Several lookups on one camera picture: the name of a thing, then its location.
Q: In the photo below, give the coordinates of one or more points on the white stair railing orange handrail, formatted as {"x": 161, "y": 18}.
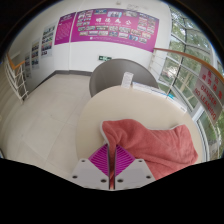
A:
{"x": 18, "y": 81}

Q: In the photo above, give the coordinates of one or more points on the white photo wall poster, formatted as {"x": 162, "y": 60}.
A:
{"x": 47, "y": 40}
{"x": 35, "y": 54}
{"x": 27, "y": 65}

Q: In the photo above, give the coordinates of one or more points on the narrow magenta text poster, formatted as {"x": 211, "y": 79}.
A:
{"x": 64, "y": 28}

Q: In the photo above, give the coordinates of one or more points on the red-lettered warning sign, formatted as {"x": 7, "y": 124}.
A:
{"x": 208, "y": 91}

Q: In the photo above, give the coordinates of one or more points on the white-framed glass window wall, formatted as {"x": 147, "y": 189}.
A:
{"x": 178, "y": 31}

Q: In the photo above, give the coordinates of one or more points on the grey round-backed chair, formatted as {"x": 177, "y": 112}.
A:
{"x": 110, "y": 75}

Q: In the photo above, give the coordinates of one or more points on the green exit sign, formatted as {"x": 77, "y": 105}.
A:
{"x": 105, "y": 58}

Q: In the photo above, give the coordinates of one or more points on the flat white box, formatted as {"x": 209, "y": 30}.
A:
{"x": 157, "y": 91}
{"x": 140, "y": 86}

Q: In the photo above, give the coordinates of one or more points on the large magenta photo poster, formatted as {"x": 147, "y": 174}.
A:
{"x": 113, "y": 28}

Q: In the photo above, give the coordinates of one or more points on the small upright white box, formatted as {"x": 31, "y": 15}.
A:
{"x": 127, "y": 80}

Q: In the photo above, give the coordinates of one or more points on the blue and white box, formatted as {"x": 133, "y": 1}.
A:
{"x": 176, "y": 101}

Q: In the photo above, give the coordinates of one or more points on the salmon pink towel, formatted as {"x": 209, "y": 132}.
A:
{"x": 156, "y": 146}

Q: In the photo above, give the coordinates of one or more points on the white railing with orange handrail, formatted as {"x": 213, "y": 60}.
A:
{"x": 180, "y": 52}

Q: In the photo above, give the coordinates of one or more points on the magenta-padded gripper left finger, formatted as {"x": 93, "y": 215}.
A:
{"x": 89, "y": 173}

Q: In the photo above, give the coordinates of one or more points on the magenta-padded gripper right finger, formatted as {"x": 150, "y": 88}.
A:
{"x": 133, "y": 173}

